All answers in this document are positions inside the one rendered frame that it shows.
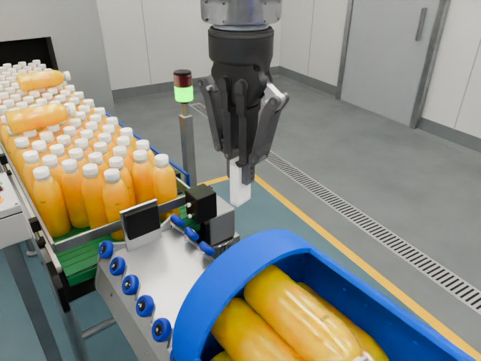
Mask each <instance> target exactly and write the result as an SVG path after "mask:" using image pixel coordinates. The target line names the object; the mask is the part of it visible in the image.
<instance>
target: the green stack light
mask: <svg viewBox="0 0 481 361"><path fill-rule="evenodd" d="M174 88H175V100H176V101H178V102H189V101H192V100H193V86H191V87H186V88H178V87H175V86H174Z"/></svg>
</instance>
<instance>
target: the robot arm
mask: <svg viewBox="0 0 481 361"><path fill-rule="evenodd" d="M281 6H282V0H200V13H201V19H202V20H203V21H204V22H206V23H209V24H213V25H212V26H211V27H210V28H209V30H208V51H209V57H210V59H211V60H212V61H213V66H212V68H211V74H210V75H208V76H207V77H204V78H202V79H199V80H198V87H199V89H200V91H201V93H202V95H203V98H204V102H205V108H206V111H207V115H208V121H209V125H210V131H211V135H212V139H213V144H214V148H215V150H216V151H218V152H219V151H221V152H222V153H223V154H224V156H225V158H226V161H227V176H228V178H229V179H230V204H232V205H234V206H236V207H239V206H240V205H242V204H243V203H245V202H246V201H248V200H249V199H251V183H252V182H253V181H254V179H255V165H257V164H258V163H260V162H261V161H263V160H265V159H266V158H268V155H269V153H270V149H271V145H272V142H273V138H274V135H275V132H276V128H277V124H278V120H279V117H280V114H281V111H282V109H283V108H284V106H285V105H286V103H287V102H288V101H289V95H288V93H287V92H282V93H280V92H279V91H278V90H277V89H276V88H275V86H274V85H273V77H272V74H271V71H270V64H271V60H272V58H273V38H274V30H273V28H272V27H271V26H269V24H274V23H276V22H278V21H279V20H280V19H281ZM264 95H265V99H264V101H263V105H264V108H263V110H262V112H261V116H260V120H259V122H258V112H259V111H260V109H261V99H262V98H263V96H264ZM221 139H223V140H221Z"/></svg>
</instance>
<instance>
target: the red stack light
mask: <svg viewBox="0 0 481 361"><path fill-rule="evenodd" d="M173 79H174V86H175V87H178V88H186V87H191V86H192V85H193V81H192V74H190V75H188V76H183V77H180V76H175V75H173Z"/></svg>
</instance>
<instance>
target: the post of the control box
mask: <svg viewBox="0 0 481 361"><path fill-rule="evenodd" d="M2 251H3V253H4V256H5V259H6V261H7V264H8V265H9V268H10V271H11V274H12V276H13V278H14V281H15V283H16V286H17V288H18V290H19V293H20V295H21V298H22V300H23V303H24V306H25V307H26V310H27V313H28V315H29V318H30V320H31V323H32V325H33V327H34V330H35V332H36V334H37V337H38V339H39V342H40V345H41V346H42V349H43V352H44V354H45V357H46V359H47V361H63V360H62V357H61V355H60V352H59V349H58V347H57V344H56V341H55V339H54V335H53V334H52V330H51V328H50V326H49V323H48V320H47V317H46V315H45V312H44V309H43V306H42V303H41V301H40V299H39V295H38V294H37V290H36V288H35V286H34V282H33V280H32V277H31V274H30V272H29V269H28V266H27V264H26V261H25V258H24V255H23V253H22V251H21V247H20V245H19V243H17V244H14V245H11V246H7V247H5V248H3V249H2Z"/></svg>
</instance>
